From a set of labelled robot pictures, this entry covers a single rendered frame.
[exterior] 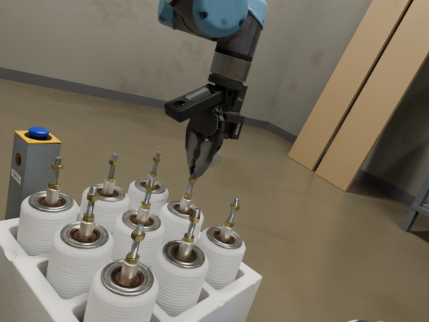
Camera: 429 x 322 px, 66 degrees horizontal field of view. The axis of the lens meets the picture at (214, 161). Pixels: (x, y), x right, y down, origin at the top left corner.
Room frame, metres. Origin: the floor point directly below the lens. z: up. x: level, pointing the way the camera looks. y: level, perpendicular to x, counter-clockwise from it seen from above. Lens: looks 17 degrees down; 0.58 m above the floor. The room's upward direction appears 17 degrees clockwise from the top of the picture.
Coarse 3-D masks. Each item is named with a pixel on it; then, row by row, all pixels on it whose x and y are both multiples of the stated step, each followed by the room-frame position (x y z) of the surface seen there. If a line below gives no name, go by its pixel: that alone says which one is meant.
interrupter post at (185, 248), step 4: (180, 244) 0.49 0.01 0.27; (184, 244) 0.49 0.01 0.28; (188, 244) 0.49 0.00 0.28; (192, 244) 0.49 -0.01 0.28; (180, 248) 0.49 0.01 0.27; (184, 248) 0.49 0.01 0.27; (188, 248) 0.49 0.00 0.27; (180, 252) 0.49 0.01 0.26; (184, 252) 0.49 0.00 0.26; (188, 252) 0.49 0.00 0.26; (180, 256) 0.49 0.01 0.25; (184, 256) 0.49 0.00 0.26; (188, 256) 0.49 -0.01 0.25
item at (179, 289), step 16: (160, 256) 0.48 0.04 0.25; (160, 272) 0.46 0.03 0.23; (176, 272) 0.45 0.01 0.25; (192, 272) 0.46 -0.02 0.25; (160, 288) 0.45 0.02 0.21; (176, 288) 0.45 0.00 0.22; (192, 288) 0.46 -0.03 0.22; (160, 304) 0.45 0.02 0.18; (176, 304) 0.45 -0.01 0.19; (192, 304) 0.47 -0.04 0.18
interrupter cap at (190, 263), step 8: (176, 240) 0.53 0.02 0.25; (168, 248) 0.50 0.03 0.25; (176, 248) 0.51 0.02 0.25; (192, 248) 0.52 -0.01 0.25; (168, 256) 0.48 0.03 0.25; (176, 256) 0.49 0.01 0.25; (192, 256) 0.50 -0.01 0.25; (200, 256) 0.50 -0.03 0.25; (176, 264) 0.46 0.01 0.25; (184, 264) 0.47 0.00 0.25; (192, 264) 0.47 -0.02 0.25; (200, 264) 0.48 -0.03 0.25
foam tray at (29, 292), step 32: (0, 224) 0.52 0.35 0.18; (0, 256) 0.47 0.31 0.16; (32, 256) 0.47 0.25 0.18; (0, 288) 0.46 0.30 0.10; (32, 288) 0.40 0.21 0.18; (224, 288) 0.54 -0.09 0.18; (256, 288) 0.60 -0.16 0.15; (0, 320) 0.45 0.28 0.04; (32, 320) 0.39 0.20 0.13; (64, 320) 0.37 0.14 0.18; (160, 320) 0.42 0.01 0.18; (192, 320) 0.44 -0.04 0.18; (224, 320) 0.52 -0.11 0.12
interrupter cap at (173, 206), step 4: (176, 200) 0.69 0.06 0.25; (168, 204) 0.66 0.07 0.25; (172, 204) 0.66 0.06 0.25; (176, 204) 0.67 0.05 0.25; (192, 204) 0.69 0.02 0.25; (168, 208) 0.64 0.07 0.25; (172, 208) 0.65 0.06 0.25; (176, 208) 0.66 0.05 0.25; (192, 208) 0.68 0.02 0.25; (172, 212) 0.63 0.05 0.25; (176, 212) 0.64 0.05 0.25; (180, 212) 0.64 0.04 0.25; (188, 212) 0.66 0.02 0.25; (192, 212) 0.66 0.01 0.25; (180, 216) 0.62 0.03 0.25; (184, 216) 0.63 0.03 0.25; (188, 216) 0.63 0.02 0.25
